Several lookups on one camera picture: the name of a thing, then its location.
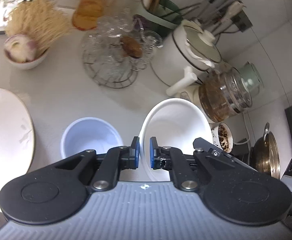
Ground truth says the steel wok with lid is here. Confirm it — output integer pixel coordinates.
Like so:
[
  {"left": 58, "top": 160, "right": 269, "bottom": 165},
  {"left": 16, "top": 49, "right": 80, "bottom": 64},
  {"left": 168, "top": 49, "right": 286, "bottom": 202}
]
[{"left": 248, "top": 122, "right": 281, "bottom": 179}]

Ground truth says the blue-white plastic bowl front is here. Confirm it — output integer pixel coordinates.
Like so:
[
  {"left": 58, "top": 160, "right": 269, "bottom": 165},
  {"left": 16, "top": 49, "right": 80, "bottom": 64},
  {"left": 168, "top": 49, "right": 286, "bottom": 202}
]
[{"left": 60, "top": 117, "right": 123, "bottom": 159}]

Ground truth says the bowl with garlic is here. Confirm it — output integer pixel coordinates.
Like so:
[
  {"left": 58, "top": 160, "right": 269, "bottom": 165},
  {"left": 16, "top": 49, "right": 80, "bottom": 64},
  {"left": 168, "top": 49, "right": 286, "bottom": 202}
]
[{"left": 4, "top": 48, "right": 50, "bottom": 70}]

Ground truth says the glass kettle on base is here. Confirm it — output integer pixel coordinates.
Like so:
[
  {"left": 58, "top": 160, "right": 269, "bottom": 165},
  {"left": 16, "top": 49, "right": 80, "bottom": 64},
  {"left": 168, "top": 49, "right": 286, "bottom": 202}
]
[{"left": 181, "top": 67, "right": 253, "bottom": 124}]

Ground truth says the green chopstick holder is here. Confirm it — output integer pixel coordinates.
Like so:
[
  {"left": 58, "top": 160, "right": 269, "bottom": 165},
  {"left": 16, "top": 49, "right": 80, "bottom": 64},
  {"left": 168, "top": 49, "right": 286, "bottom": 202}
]
[{"left": 133, "top": 0, "right": 181, "bottom": 38}]

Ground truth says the white plate leaf pattern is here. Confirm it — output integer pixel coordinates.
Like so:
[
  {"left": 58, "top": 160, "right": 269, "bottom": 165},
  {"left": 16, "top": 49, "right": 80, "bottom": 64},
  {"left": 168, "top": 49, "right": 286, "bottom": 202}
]
[{"left": 0, "top": 88, "right": 35, "bottom": 190}]

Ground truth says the wire glass cup rack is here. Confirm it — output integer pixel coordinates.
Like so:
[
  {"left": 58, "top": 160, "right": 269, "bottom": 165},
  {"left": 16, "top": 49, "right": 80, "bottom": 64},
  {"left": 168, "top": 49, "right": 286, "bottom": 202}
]
[{"left": 81, "top": 8, "right": 163, "bottom": 89}]

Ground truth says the white ceramic bowl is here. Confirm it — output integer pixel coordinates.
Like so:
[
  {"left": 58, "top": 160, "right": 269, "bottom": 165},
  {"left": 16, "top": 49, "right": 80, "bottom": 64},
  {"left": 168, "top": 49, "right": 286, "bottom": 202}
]
[{"left": 139, "top": 98, "right": 213, "bottom": 181}]

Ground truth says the small patterned bowl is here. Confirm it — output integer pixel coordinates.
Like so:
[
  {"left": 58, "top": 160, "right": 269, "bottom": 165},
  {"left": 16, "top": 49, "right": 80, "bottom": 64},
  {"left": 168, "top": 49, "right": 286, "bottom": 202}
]
[{"left": 211, "top": 122, "right": 234, "bottom": 153}]

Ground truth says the dried noodle bundle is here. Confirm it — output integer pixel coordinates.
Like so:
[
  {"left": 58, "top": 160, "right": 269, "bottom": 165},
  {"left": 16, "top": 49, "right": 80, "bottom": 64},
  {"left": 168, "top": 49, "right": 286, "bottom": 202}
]
[{"left": 5, "top": 0, "right": 72, "bottom": 56}]

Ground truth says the white electric cooking pot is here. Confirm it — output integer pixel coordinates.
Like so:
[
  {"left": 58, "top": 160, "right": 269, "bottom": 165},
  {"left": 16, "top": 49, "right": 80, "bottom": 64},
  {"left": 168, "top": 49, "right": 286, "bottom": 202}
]
[{"left": 150, "top": 20, "right": 222, "bottom": 87}]

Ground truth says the garlic bulb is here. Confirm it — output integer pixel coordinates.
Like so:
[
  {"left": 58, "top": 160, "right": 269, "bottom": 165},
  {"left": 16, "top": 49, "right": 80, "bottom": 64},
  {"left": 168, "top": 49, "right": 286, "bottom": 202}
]
[{"left": 4, "top": 34, "right": 37, "bottom": 62}]

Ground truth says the red lid plastic jar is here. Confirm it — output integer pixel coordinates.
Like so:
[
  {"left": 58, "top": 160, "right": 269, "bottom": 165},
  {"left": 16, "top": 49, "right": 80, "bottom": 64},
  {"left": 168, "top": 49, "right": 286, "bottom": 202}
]
[{"left": 71, "top": 0, "right": 112, "bottom": 31}]

